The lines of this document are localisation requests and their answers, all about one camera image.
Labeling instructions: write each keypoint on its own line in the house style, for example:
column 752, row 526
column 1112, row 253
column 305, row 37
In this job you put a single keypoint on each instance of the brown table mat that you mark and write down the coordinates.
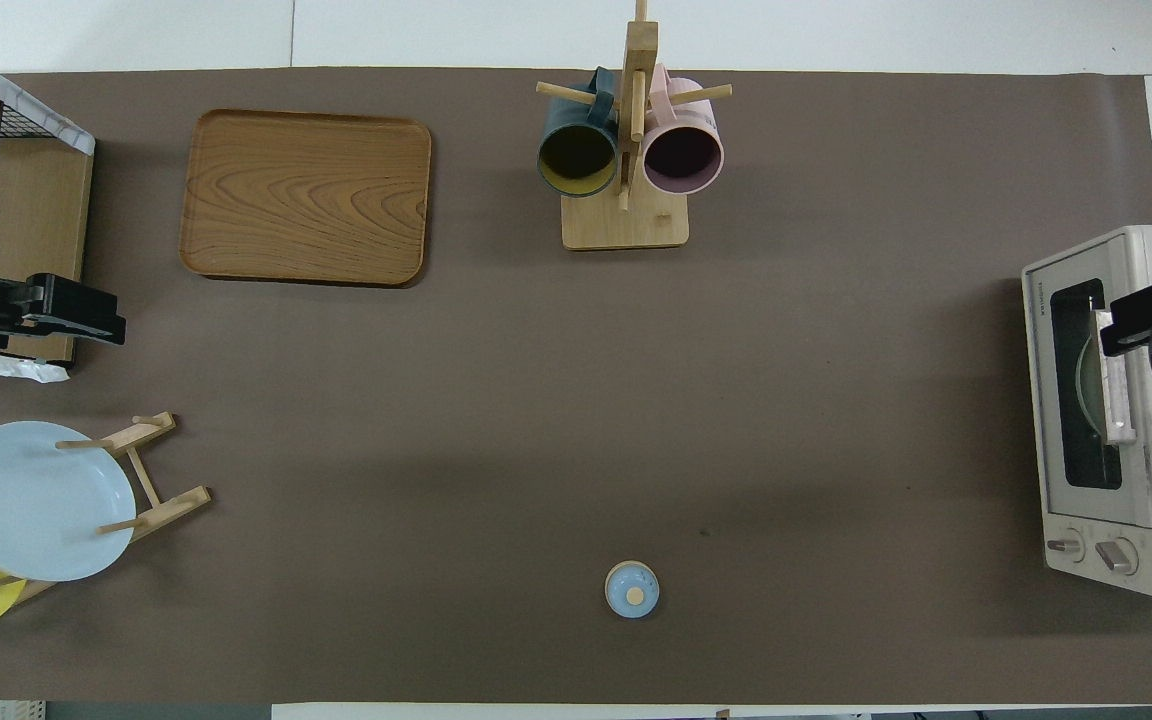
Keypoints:
column 536, row 400

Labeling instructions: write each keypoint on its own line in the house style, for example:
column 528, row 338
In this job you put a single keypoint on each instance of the pale green plate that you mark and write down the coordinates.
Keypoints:
column 1088, row 385

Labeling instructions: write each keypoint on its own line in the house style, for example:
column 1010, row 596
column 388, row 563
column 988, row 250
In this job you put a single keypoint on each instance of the brown wooden tray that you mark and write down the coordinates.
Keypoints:
column 306, row 200

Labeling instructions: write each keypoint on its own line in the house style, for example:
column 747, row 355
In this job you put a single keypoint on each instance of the wooden mug rack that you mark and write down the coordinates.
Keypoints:
column 626, row 230

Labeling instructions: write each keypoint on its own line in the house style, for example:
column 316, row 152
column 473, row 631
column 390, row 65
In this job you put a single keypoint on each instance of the light blue plate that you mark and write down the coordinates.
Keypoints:
column 26, row 500

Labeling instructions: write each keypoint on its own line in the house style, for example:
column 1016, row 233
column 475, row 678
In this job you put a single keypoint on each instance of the pink mug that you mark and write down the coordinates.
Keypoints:
column 681, row 160

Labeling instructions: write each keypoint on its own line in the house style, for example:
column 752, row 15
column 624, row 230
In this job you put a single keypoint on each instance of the dark blue mug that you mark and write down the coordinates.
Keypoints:
column 576, row 160

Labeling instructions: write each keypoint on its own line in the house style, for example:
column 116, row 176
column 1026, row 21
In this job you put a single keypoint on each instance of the small blue lid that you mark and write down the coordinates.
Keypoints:
column 631, row 590

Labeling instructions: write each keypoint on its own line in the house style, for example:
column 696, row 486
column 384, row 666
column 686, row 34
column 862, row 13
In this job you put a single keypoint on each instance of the wooden plate rack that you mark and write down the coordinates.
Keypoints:
column 171, row 505

